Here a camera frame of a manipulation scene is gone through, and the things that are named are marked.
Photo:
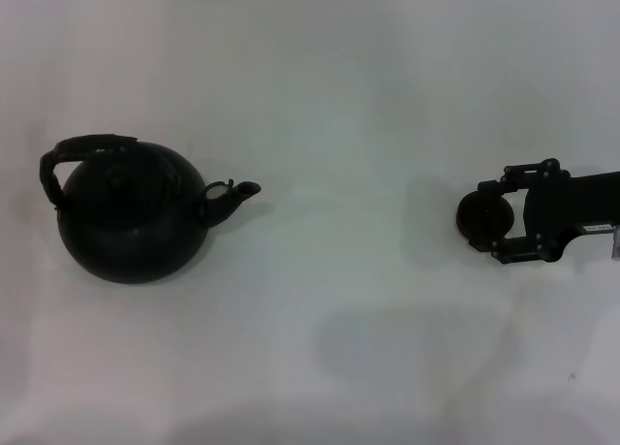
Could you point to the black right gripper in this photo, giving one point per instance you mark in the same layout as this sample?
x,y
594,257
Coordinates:
x,y
571,207

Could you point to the small dark round teacup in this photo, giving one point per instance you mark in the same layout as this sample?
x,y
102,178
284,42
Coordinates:
x,y
484,215

